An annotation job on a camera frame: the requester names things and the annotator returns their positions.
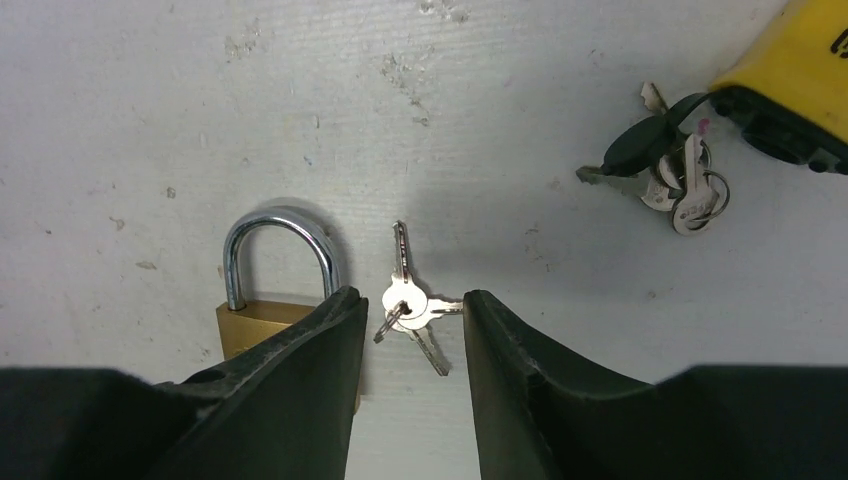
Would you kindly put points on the yellow padlock keys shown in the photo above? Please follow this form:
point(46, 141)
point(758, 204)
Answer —
point(666, 168)

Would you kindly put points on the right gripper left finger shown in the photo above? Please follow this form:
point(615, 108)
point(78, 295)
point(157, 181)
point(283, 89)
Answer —
point(283, 409)

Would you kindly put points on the brass padlock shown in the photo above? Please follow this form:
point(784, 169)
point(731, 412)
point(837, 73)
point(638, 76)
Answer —
point(278, 263)

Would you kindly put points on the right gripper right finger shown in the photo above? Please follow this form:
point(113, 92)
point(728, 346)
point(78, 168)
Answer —
point(543, 411)

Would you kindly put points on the yellow black padlock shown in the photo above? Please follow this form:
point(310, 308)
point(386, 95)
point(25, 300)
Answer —
point(788, 92)

